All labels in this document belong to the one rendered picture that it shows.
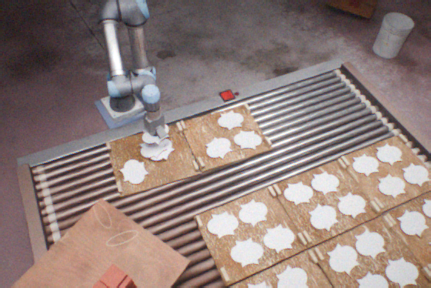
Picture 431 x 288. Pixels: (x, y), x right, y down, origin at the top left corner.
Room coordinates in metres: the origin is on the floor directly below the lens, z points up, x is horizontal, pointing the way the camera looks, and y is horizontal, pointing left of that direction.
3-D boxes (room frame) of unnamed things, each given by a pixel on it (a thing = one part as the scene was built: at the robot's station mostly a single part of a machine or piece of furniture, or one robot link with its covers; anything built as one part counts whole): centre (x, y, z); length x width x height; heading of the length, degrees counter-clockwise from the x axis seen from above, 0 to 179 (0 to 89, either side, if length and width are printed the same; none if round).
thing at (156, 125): (1.20, 0.27, 1.15); 0.12 x 0.09 x 0.16; 41
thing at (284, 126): (1.27, -0.08, 0.90); 1.95 x 0.05 x 0.05; 118
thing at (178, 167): (1.15, 0.30, 0.93); 0.41 x 0.35 x 0.02; 113
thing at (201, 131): (1.33, -0.08, 0.93); 0.41 x 0.35 x 0.02; 115
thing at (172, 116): (1.56, 0.06, 0.89); 2.08 x 0.09 x 0.06; 118
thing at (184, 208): (1.05, -0.20, 0.90); 1.95 x 0.05 x 0.05; 118
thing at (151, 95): (1.22, 0.28, 1.31); 0.09 x 0.08 x 0.11; 18
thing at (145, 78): (1.31, 0.33, 1.31); 0.11 x 0.11 x 0.08; 18
